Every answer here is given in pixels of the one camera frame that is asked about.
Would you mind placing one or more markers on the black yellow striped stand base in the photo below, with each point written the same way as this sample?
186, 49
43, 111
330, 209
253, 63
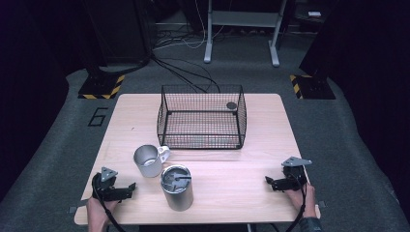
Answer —
314, 88
100, 87

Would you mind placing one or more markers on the person's left hand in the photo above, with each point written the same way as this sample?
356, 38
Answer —
96, 211

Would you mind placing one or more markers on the person's right hand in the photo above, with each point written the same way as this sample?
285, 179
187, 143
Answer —
306, 201

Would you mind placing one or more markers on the silver metal mug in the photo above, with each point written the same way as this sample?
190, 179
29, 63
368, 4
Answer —
150, 166

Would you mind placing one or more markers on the silver tumbler with lid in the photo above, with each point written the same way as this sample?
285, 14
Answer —
177, 196

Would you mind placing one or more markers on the grey floor tape strip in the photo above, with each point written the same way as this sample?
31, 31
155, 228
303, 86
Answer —
75, 208
321, 204

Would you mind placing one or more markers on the small white box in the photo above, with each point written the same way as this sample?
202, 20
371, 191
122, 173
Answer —
314, 14

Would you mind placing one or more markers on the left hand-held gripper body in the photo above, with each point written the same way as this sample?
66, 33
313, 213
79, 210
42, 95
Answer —
106, 190

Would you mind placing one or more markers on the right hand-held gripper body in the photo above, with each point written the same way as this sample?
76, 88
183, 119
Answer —
293, 180

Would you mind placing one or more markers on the dark round disc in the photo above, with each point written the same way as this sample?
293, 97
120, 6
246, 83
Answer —
231, 105

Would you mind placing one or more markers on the white metal desk frame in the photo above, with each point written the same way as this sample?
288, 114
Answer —
245, 18

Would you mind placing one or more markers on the dark cabinet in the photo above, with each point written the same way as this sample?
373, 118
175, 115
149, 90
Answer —
119, 29

